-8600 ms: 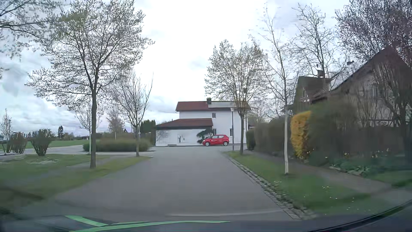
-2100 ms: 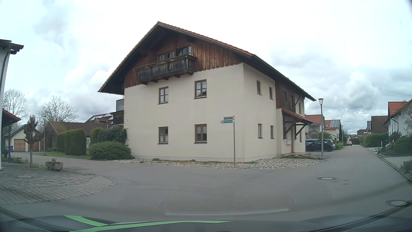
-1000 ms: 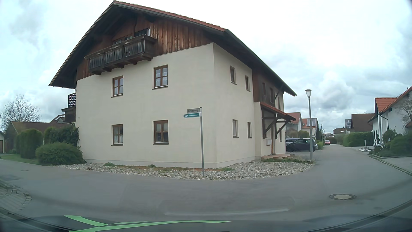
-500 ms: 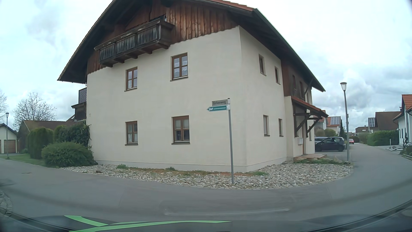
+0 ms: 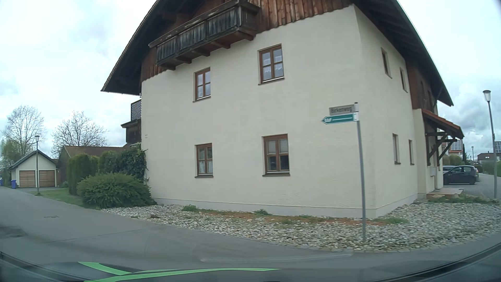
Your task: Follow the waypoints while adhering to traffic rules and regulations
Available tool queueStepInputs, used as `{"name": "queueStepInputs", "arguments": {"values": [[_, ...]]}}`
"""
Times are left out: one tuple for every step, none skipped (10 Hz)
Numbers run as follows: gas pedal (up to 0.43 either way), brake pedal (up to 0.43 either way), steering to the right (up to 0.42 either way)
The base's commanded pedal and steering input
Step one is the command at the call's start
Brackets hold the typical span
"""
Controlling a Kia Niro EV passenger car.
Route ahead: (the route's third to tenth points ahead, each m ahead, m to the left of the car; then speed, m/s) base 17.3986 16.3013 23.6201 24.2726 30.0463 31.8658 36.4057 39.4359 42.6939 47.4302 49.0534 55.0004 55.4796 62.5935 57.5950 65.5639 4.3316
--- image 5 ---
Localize cream house with wooden balcony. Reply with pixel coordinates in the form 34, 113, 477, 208
101, 0, 465, 219

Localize car's own bonnet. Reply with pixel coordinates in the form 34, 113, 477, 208
0, 242, 501, 282

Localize tall green hedge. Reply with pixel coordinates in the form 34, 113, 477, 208
66, 147, 148, 196

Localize round green bush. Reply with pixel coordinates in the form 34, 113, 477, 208
77, 173, 156, 209

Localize brown roofed building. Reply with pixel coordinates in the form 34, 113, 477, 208
57, 145, 128, 185

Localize bare tree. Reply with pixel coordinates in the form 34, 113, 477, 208
1, 105, 47, 157
51, 111, 108, 156

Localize grass lawn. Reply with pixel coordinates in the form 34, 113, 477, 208
34, 188, 85, 207

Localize grey asphalt road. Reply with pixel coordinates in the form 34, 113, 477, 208
0, 173, 501, 275

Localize pebble gravel strip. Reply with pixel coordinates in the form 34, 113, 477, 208
103, 201, 501, 252

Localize dark parked car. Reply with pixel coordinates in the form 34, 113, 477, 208
443, 165, 480, 185

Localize cream garage with wooden doors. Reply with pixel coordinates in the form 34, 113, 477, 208
8, 149, 58, 189

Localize distant houses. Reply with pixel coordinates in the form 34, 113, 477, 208
442, 139, 501, 165

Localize street name sign on post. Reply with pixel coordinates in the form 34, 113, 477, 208
321, 103, 367, 242

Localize lamp post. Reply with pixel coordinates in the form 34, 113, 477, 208
482, 90, 498, 200
34, 135, 41, 195

